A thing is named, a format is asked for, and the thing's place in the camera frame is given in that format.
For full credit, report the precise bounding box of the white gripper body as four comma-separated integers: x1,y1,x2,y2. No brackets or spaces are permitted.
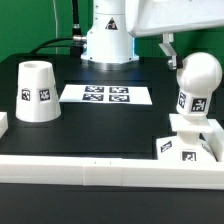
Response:
125,0,224,37

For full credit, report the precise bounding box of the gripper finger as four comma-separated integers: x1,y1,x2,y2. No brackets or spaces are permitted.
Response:
159,33,182,70

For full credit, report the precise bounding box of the white lamp bulb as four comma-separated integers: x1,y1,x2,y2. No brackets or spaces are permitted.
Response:
176,52,222,119

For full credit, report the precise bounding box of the white lamp base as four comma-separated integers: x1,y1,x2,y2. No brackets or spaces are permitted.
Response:
156,114,216,162

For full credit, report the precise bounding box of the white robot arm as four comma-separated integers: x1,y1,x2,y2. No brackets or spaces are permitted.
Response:
81,0,224,70

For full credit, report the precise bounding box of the white lamp shade cone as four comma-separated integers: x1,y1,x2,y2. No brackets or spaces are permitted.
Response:
16,61,61,122

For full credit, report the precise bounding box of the white marker sheet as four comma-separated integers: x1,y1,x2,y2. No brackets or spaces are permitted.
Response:
60,84,152,105

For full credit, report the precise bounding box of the white left fence block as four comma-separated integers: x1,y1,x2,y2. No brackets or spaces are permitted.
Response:
0,112,8,138

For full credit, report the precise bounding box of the black cable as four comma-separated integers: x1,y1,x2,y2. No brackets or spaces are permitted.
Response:
30,0,88,56

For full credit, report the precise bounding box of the white right fence wall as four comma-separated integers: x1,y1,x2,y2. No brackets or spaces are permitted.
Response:
207,119,224,162

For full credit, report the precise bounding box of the white fence wall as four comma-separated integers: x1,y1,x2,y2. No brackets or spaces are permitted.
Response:
0,155,224,190
207,119,224,162

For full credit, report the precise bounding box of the white thin cable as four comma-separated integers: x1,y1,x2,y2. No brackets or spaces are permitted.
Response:
51,0,60,56

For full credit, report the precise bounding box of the white front fence wall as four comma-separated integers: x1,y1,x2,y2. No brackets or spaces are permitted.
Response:
0,155,224,190

